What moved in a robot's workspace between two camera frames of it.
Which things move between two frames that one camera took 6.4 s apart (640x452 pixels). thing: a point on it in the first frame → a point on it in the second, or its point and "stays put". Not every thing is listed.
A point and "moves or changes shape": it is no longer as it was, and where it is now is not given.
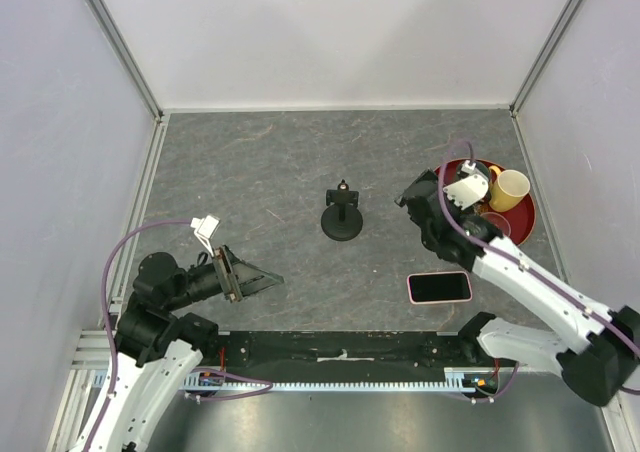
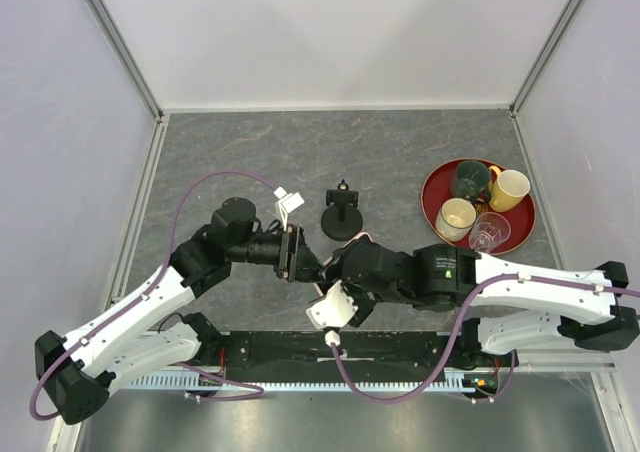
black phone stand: (342, 220) stays put
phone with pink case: (439, 287) moves or changes shape
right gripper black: (429, 174) → (365, 307)
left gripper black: (249, 278) → (293, 254)
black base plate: (344, 355) stays put
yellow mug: (507, 188) stays put
